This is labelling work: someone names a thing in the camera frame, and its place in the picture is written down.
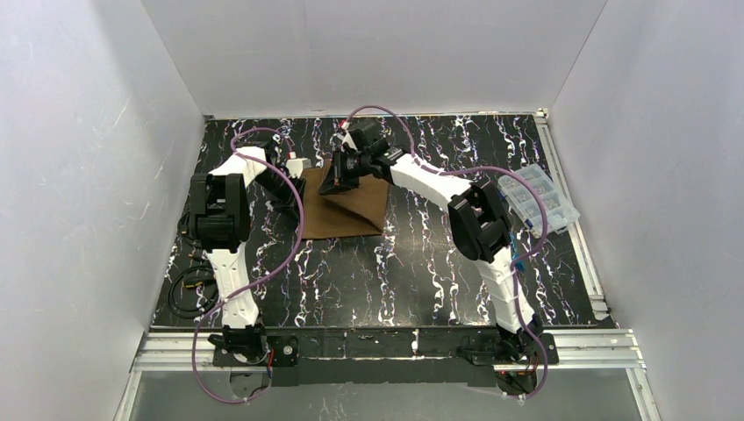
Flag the brown woven cloth napkin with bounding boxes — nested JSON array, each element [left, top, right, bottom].
[[303, 166, 390, 240]]

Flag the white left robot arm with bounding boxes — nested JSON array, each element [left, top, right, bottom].
[[189, 141, 311, 362]]

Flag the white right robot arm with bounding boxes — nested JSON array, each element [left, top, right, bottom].
[[318, 120, 546, 360]]

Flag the clear plastic compartment box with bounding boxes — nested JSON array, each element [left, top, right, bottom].
[[497, 163, 581, 235]]

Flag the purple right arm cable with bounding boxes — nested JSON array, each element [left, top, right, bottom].
[[339, 104, 550, 402]]

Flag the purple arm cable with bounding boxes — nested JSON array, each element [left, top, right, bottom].
[[339, 104, 550, 402], [190, 126, 305, 405]]

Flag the black coiled cable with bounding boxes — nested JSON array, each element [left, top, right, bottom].
[[167, 206, 223, 319]]

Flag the aluminium side rail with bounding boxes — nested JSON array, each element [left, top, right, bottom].
[[534, 108, 610, 320]]

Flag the blue handled utensil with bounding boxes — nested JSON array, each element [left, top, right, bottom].
[[510, 232, 526, 274]]

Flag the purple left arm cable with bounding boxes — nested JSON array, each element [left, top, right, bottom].
[[190, 126, 305, 405]]

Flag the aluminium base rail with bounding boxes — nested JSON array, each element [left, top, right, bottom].
[[132, 326, 646, 387]]

